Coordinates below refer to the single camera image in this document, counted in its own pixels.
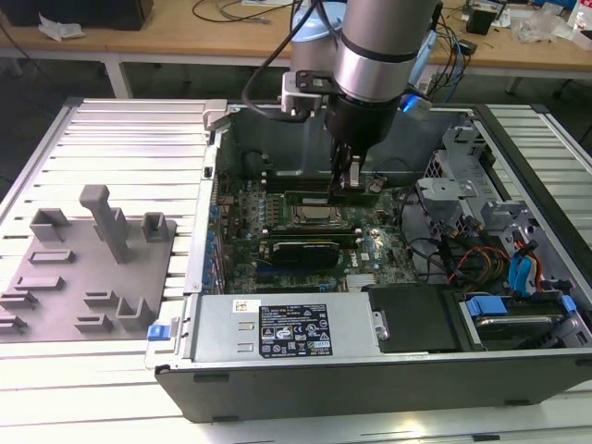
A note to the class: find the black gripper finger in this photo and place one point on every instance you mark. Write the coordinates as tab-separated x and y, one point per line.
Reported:
356	173
340	168

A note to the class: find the green RAM stick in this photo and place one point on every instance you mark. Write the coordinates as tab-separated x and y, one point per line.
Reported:
300	198
300	173

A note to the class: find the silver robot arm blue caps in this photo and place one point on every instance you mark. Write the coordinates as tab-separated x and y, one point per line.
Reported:
379	46

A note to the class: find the silver coin battery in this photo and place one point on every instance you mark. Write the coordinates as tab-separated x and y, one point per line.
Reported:
376	184

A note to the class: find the silver CPU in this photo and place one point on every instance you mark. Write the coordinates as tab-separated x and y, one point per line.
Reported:
316	213

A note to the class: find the green motherboard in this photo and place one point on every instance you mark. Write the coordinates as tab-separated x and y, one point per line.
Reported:
393	231

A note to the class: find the black CPU socket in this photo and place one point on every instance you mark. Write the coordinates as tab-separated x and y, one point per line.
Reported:
289	217

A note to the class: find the silver drive cage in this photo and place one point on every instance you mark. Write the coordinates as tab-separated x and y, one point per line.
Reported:
444	189

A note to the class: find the black graphics card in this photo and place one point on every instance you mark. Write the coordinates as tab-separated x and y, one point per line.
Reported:
305	256

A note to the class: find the silver finned chipset heatsink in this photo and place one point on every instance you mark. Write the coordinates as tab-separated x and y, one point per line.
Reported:
361	281

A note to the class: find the small black adapter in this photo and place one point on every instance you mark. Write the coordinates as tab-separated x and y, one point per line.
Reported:
467	47

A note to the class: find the black cover plate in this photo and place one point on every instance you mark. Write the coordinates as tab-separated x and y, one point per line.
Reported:
416	319

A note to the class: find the small black device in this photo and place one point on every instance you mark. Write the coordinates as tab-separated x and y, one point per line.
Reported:
485	20

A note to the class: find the hard disk in blue carrier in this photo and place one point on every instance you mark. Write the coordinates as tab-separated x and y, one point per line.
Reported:
483	307

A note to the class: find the clear plastic bag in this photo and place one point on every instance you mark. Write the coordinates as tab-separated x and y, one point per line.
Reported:
536	25

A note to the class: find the silver power supply with label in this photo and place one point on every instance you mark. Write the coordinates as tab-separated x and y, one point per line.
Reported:
222	333

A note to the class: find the black open PC case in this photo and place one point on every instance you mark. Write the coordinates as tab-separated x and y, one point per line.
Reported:
324	393

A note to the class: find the white packet red print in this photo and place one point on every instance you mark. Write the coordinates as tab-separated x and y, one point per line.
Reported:
578	23

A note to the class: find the blue case latch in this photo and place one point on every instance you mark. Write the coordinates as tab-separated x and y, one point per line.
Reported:
157	334

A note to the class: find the grey parts rack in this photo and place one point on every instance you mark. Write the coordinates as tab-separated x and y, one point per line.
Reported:
92	273

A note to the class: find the large black box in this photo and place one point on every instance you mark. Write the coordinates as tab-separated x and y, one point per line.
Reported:
92	14

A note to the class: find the crumpled white plastic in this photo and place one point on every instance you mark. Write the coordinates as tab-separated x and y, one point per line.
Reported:
60	30

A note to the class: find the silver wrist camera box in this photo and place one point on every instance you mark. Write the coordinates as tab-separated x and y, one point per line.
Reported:
300	99
421	105

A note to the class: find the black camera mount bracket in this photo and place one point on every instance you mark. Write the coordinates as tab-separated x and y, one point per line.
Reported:
314	79

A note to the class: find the silver case corner bracket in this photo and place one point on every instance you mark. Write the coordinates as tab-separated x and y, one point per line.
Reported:
215	111

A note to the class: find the grey metal bracket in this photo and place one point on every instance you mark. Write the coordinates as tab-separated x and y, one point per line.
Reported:
504	213

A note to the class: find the wooden desk white frame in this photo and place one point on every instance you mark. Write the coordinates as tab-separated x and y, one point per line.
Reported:
185	41

